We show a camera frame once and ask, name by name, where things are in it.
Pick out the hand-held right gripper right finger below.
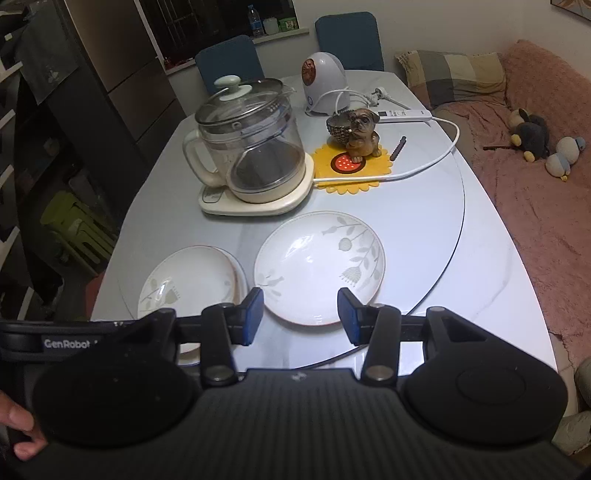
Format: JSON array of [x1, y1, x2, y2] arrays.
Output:
[[337, 287, 491, 384]]

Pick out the dark refrigerator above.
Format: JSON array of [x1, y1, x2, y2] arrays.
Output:
[[65, 0, 186, 160]]

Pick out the wall picture frame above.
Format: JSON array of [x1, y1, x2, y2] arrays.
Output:
[[551, 0, 591, 22]]

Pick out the white wall shelf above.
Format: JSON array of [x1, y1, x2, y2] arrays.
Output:
[[0, 60, 29, 320]]

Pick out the person's left hand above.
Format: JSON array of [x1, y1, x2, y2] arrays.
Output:
[[0, 392, 49, 461]]

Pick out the brown dog figurine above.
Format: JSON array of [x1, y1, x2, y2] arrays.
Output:
[[326, 109, 383, 163]]

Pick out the white appliance plug cord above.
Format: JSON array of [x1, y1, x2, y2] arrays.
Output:
[[318, 88, 413, 112]]

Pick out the green plastic stools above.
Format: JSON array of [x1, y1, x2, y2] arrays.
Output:
[[41, 191, 119, 274]]

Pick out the white power strip cable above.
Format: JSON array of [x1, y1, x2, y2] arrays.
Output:
[[313, 116, 461, 184]]

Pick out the glass electric kettle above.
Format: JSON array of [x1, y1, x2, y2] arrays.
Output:
[[182, 75, 308, 205]]

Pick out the blue white penguin plush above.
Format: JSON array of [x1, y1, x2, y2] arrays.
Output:
[[545, 137, 587, 182]]

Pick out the white power strip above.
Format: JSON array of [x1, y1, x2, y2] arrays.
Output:
[[379, 110, 434, 124]]

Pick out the white floral plate brown rim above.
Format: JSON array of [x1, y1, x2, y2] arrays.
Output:
[[137, 246, 238, 365]]

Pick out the plaid pillow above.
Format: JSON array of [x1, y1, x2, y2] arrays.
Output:
[[396, 49, 508, 112]]

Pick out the white rounded table appliance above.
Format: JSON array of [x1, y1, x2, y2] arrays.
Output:
[[302, 52, 351, 117]]

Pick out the cream kettle base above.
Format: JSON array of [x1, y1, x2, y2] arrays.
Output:
[[198, 151, 316, 217]]

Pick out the blue chair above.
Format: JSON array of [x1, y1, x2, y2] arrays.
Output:
[[315, 14, 385, 73], [195, 34, 265, 95]]

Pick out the red stool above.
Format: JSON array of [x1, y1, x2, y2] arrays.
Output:
[[84, 272, 108, 320]]

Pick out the yellow sunflower mat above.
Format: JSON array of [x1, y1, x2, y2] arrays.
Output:
[[308, 142, 394, 195]]

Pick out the dark mouse plush toy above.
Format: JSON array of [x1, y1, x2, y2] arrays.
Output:
[[508, 108, 551, 162]]

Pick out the pink fluffy blanket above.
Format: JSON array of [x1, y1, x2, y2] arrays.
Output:
[[434, 39, 591, 370]]

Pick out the dark hanging cloth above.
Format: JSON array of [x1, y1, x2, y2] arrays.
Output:
[[14, 4, 81, 105]]

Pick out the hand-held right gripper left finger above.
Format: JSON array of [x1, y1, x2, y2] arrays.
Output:
[[137, 287, 265, 387]]

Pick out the large white floral plate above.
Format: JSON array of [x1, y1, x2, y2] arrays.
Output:
[[253, 211, 386, 328]]

